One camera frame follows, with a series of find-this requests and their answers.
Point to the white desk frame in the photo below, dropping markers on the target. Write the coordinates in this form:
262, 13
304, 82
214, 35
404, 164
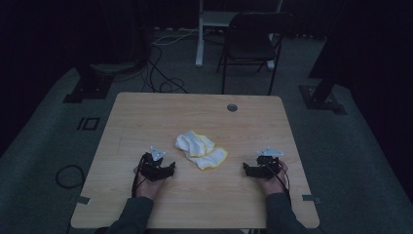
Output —
203, 32

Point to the black folding chair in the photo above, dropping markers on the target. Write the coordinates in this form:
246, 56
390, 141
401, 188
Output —
251, 45

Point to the round grey table grommet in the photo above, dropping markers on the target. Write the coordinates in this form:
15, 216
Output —
232, 108

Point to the person's right hand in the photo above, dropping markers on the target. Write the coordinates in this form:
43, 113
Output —
274, 185

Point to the white cloth with yellow edge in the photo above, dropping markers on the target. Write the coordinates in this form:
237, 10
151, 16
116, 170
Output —
199, 151

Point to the black stand with base plate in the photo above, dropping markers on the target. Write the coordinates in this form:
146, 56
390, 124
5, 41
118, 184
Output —
89, 86
321, 96

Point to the grey tape piece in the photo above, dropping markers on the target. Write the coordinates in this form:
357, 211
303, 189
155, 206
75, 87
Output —
83, 200
311, 198

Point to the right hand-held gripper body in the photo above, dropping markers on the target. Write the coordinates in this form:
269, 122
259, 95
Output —
268, 167

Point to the person's left hand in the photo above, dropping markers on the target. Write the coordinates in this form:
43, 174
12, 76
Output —
150, 188

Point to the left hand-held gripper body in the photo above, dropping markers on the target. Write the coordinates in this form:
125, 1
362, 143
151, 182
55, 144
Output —
152, 169

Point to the round grey floor base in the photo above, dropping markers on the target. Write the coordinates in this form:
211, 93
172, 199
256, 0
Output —
113, 67

